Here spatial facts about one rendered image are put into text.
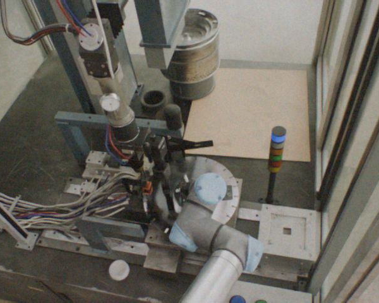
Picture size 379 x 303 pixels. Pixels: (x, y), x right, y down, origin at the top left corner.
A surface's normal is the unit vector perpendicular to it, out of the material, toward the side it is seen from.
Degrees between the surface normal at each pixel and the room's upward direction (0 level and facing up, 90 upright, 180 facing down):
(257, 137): 0
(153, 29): 90
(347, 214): 90
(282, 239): 0
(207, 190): 32
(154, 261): 0
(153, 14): 90
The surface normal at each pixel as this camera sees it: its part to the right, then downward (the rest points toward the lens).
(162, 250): -0.10, -0.62
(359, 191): -0.22, 0.78
